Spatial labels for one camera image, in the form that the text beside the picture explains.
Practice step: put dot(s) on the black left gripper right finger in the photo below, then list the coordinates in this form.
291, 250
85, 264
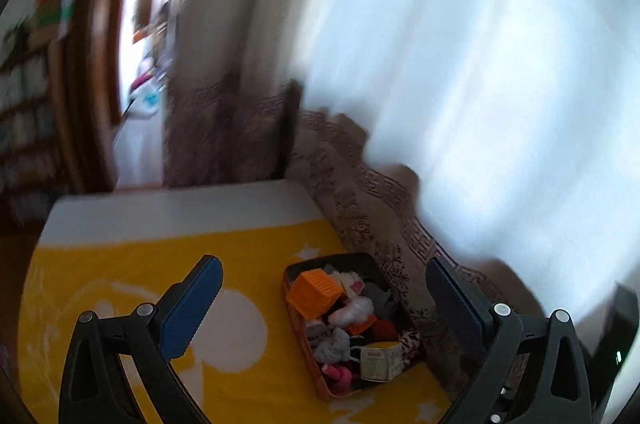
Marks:
476, 323

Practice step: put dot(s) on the yellow white medicine box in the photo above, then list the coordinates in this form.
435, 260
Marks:
381, 362

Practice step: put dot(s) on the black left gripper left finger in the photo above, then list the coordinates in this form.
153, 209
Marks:
180, 311

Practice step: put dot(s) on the yellow white blanket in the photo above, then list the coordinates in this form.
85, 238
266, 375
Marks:
244, 364

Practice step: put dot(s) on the wooden bookshelf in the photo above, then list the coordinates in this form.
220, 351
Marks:
38, 161

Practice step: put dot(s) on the patterned beige sofa cover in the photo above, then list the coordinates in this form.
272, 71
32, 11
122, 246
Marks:
375, 212

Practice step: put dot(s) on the pink leopard plush toy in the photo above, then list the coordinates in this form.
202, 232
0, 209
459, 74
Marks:
410, 341

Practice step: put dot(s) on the grey knotted cloth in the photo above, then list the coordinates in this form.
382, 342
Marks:
334, 349

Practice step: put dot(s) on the mauve patterned curtain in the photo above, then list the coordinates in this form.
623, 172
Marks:
220, 135

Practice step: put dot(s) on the orange plastic cube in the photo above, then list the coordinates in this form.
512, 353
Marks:
313, 293
355, 329

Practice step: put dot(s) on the cream pink plush toy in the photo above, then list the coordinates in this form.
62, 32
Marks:
356, 307

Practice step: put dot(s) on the wooden door frame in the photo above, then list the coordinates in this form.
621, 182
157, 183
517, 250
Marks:
96, 33

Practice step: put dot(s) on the red storage box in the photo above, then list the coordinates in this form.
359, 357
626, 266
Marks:
341, 380

